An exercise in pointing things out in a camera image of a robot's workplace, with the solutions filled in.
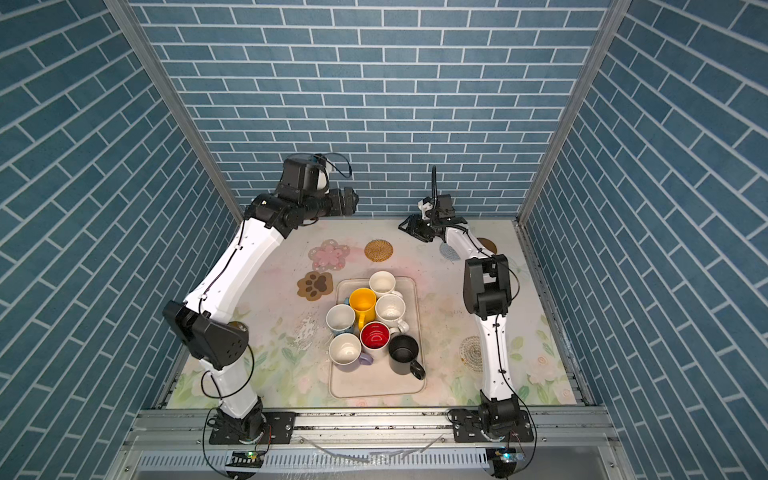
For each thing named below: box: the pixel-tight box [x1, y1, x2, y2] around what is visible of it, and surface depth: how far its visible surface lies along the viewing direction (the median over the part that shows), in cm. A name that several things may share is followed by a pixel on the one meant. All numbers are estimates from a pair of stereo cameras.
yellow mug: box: [350, 287, 377, 330], surface depth 89 cm
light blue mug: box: [326, 297, 356, 337], surface depth 86 cm
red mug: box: [359, 321, 391, 357], surface depth 84 cm
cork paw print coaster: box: [297, 271, 334, 301], surface depth 104 cm
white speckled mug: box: [375, 294, 410, 334], surface depth 88 cm
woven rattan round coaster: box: [364, 239, 394, 263], surface depth 113 cm
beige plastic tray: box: [328, 276, 425, 399], surface depth 83 cm
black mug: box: [388, 334, 426, 381], surface depth 81 cm
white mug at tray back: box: [368, 270, 403, 299], surface depth 93 cm
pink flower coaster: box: [308, 239, 351, 272], surface depth 111 cm
